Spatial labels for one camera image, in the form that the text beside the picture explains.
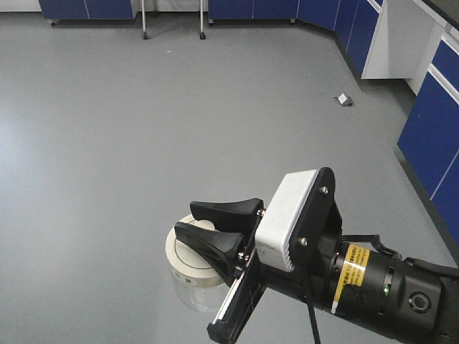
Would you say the metal stand right leg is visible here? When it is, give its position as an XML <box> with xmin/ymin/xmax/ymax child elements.
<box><xmin>199</xmin><ymin>0</ymin><xmax>206</xmax><ymax>40</ymax></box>

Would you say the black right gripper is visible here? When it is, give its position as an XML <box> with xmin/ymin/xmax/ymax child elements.
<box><xmin>174</xmin><ymin>198</ymin><xmax>342</xmax><ymax>341</ymax></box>

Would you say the blue cabinets right side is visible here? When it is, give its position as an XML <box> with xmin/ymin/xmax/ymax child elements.
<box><xmin>296</xmin><ymin>0</ymin><xmax>459</xmax><ymax>248</ymax></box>

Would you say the glass jar with beige lid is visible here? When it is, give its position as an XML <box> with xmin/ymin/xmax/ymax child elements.
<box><xmin>165</xmin><ymin>229</ymin><xmax>229</xmax><ymax>312</ymax></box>

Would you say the metal stand left leg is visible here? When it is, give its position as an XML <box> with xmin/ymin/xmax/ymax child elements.
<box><xmin>140</xmin><ymin>0</ymin><xmax>148</xmax><ymax>40</ymax></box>

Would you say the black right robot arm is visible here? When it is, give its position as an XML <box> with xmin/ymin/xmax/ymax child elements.
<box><xmin>174</xmin><ymin>196</ymin><xmax>458</xmax><ymax>343</ymax></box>

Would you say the small floor socket box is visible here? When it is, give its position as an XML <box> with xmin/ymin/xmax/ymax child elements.
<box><xmin>333</xmin><ymin>93</ymin><xmax>354</xmax><ymax>107</ymax></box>

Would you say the blue cabinets back wall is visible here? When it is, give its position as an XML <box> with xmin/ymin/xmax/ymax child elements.
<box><xmin>39</xmin><ymin>1</ymin><xmax>298</xmax><ymax>20</ymax></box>

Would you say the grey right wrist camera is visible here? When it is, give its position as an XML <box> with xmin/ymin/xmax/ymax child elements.
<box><xmin>255</xmin><ymin>170</ymin><xmax>318</xmax><ymax>272</ymax></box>

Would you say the metal stand leg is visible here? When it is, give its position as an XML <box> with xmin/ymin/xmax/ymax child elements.
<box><xmin>140</xmin><ymin>0</ymin><xmax>148</xmax><ymax>40</ymax></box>
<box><xmin>199</xmin><ymin>0</ymin><xmax>206</xmax><ymax>40</ymax></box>

